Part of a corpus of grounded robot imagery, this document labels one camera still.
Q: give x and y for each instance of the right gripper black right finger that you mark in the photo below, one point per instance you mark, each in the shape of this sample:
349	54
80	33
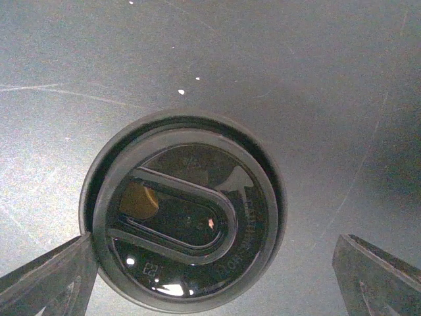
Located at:
374	282

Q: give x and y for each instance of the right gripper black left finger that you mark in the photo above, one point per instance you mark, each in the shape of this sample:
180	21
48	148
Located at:
59	282

